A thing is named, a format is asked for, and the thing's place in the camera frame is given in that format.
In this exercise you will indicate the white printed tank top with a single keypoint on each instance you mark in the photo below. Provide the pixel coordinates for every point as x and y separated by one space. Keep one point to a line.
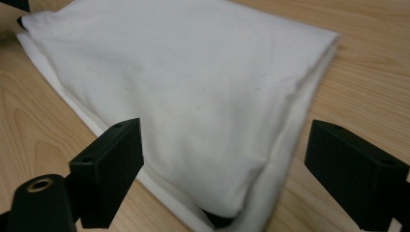
180 80

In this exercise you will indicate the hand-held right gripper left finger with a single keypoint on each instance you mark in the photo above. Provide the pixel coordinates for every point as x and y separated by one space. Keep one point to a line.
109 167

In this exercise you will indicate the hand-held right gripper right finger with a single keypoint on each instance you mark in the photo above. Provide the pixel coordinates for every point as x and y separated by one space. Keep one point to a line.
357 174

